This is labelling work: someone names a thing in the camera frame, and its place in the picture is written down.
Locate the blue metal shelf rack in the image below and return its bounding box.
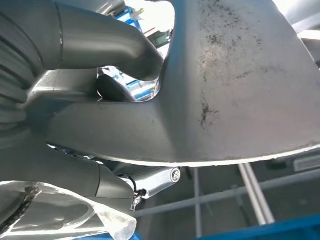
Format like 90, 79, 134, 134
75, 6, 320, 240

